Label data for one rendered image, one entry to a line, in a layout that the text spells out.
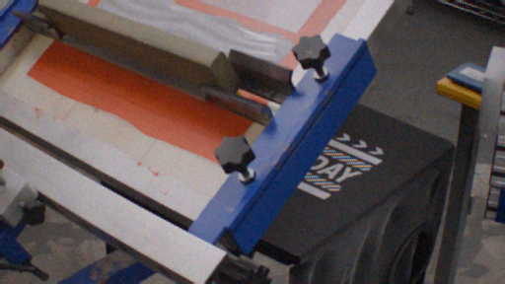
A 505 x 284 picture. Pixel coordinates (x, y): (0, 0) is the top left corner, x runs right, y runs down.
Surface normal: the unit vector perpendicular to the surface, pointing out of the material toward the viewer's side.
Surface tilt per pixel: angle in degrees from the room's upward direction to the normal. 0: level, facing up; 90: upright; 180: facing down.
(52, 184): 32
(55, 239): 0
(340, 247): 91
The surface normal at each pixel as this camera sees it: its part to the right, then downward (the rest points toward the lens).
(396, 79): 0.04, -0.88
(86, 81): -0.31, -0.56
